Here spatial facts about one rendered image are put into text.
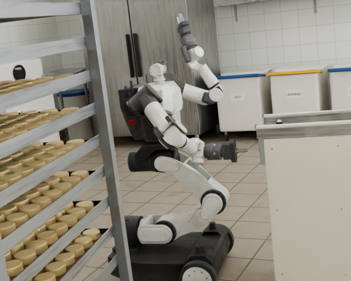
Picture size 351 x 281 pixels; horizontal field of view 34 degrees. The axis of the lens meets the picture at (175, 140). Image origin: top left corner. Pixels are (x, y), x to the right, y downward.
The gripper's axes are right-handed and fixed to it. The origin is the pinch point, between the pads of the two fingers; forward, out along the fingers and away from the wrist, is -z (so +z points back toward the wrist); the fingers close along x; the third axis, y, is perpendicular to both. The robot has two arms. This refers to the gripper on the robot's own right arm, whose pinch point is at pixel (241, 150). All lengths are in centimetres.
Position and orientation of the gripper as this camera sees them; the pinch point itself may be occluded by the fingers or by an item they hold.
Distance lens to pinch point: 294.8
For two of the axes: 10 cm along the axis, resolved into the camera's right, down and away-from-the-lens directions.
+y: -2.7, 2.3, -9.3
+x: 1.1, 9.7, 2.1
